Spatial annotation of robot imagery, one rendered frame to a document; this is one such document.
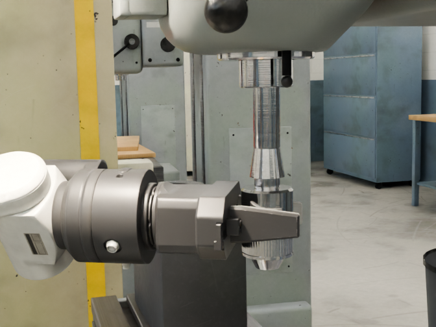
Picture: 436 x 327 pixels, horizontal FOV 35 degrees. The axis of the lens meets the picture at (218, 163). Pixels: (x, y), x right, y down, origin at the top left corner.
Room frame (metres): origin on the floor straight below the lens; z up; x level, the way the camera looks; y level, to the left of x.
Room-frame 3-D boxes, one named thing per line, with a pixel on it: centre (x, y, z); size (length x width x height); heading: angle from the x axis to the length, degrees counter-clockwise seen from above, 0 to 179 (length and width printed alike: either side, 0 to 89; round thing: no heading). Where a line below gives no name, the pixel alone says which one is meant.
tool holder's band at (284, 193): (0.62, -0.04, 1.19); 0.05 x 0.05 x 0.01
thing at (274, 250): (0.62, -0.04, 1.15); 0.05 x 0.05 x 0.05
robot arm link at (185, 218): (0.64, 0.05, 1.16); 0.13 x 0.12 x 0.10; 171
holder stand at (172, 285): (1.02, 0.05, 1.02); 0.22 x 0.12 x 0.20; 17
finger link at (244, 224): (0.59, -0.04, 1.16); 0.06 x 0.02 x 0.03; 81
